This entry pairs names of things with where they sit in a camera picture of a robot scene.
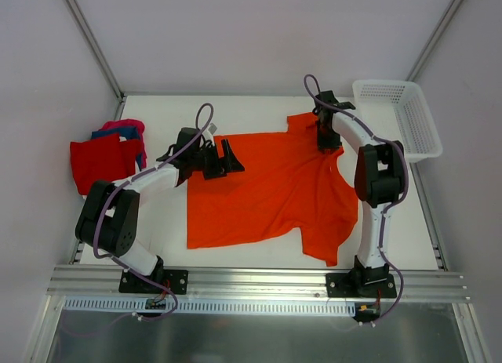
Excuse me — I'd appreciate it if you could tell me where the pink folded t shirt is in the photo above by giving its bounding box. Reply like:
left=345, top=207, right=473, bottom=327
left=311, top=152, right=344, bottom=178
left=100, top=119, right=147, bottom=169

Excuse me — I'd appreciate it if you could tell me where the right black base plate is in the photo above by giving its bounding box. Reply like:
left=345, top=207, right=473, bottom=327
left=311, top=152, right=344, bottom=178
left=326, top=272, right=397, bottom=299

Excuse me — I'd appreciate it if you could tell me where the orange t shirt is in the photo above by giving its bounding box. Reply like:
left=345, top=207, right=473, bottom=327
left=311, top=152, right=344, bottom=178
left=187, top=113, right=358, bottom=267

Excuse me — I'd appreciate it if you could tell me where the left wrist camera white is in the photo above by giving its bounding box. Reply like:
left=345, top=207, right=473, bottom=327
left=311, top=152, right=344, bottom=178
left=202, top=123, right=217, bottom=143

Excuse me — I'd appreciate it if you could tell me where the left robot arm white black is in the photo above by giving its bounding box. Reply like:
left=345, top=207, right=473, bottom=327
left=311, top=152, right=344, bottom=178
left=75, top=127, right=245, bottom=293

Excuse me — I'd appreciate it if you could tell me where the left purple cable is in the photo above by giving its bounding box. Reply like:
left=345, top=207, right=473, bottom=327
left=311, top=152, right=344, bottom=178
left=93, top=103, right=216, bottom=321

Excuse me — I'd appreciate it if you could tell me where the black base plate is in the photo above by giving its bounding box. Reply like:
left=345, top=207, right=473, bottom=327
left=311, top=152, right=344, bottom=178
left=326, top=272, right=397, bottom=299
left=118, top=269, right=189, bottom=295

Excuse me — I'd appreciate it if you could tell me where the aluminium mounting rail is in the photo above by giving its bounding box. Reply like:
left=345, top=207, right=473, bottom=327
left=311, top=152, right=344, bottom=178
left=46, top=265, right=472, bottom=303

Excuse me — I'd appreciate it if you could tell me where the red folded t shirt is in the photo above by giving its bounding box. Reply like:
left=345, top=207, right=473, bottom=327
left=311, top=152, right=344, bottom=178
left=70, top=133, right=143, bottom=196

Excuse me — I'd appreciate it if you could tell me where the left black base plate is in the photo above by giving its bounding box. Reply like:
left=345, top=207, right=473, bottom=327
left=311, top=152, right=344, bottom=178
left=118, top=269, right=189, bottom=295

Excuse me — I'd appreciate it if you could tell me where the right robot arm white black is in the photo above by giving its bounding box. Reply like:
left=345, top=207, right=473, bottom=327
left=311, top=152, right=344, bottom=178
left=313, top=91, right=409, bottom=299

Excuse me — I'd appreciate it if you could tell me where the blue folded t shirt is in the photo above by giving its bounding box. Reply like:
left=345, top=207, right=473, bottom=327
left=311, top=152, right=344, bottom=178
left=91, top=126, right=141, bottom=140

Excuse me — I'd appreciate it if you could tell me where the white plastic basket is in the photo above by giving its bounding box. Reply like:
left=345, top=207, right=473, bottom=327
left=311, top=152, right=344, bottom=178
left=352, top=79, right=443, bottom=163

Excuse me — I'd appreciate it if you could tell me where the white slotted cable duct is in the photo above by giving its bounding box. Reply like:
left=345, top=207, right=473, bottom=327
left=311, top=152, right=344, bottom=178
left=64, top=296, right=356, bottom=318

